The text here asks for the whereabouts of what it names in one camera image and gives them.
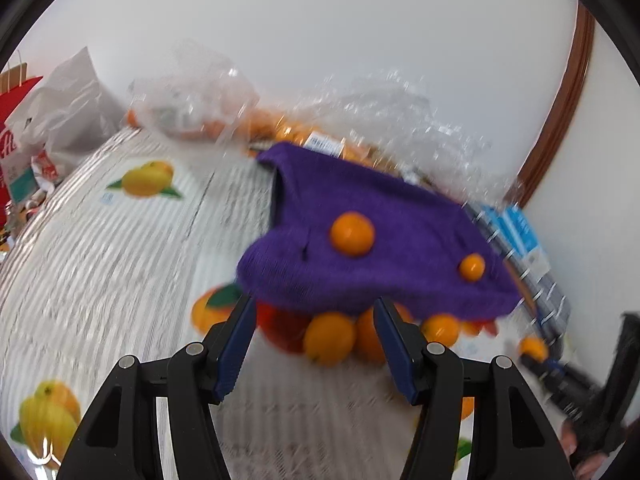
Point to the person's right hand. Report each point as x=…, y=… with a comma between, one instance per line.
x=569, y=441

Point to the blue white tissue pack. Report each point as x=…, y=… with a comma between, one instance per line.
x=520, y=230

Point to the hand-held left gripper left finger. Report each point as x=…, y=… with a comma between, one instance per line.
x=235, y=350

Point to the fruit print tablecloth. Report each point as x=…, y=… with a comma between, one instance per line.
x=125, y=270

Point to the red paper bag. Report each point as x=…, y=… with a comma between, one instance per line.
x=17, y=105

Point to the large crumpled clear plastic bag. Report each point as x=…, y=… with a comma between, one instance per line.
x=400, y=115

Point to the white teal packet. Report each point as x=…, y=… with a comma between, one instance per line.
x=22, y=175

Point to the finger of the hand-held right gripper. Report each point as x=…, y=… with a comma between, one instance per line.
x=550, y=369

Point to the group of oranges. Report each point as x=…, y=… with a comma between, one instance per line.
x=351, y=234

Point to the white plastic bag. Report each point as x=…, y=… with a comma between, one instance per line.
x=65, y=105

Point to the brown door frame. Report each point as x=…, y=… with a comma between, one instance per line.
x=560, y=110

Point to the small clear plastic bag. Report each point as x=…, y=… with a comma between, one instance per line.
x=190, y=95

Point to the clear bag of oranges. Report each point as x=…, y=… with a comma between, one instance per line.
x=282, y=129

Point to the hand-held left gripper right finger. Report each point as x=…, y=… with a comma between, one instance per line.
x=395, y=355

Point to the single small orange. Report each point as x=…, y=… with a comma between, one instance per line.
x=532, y=347

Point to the brown paper bag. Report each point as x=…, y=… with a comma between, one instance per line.
x=10, y=71

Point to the purple cloth lined basket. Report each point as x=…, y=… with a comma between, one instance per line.
x=400, y=220

